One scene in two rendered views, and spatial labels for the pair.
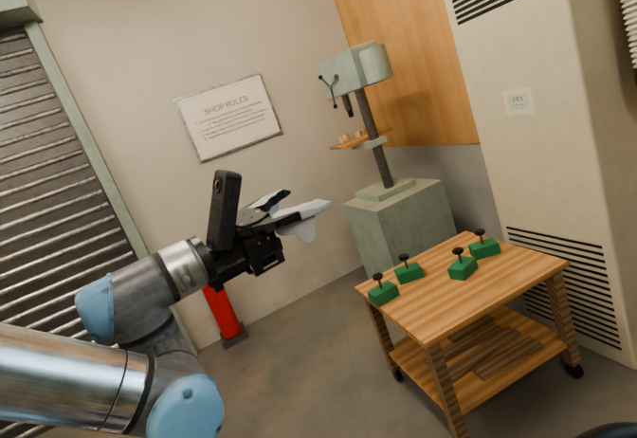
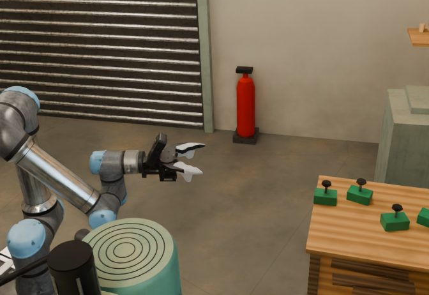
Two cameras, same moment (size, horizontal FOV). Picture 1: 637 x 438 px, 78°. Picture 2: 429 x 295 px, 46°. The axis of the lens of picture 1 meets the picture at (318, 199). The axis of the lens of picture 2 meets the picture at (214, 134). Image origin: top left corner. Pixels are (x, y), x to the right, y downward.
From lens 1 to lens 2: 1.12 m
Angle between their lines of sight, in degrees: 34
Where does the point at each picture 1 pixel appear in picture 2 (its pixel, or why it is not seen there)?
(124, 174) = not seen: outside the picture
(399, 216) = (416, 138)
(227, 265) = (150, 170)
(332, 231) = (382, 98)
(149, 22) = not seen: outside the picture
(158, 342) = (111, 186)
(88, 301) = (93, 160)
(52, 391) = (68, 194)
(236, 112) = not seen: outside the picture
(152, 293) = (114, 169)
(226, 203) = (154, 151)
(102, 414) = (79, 206)
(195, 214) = (260, 20)
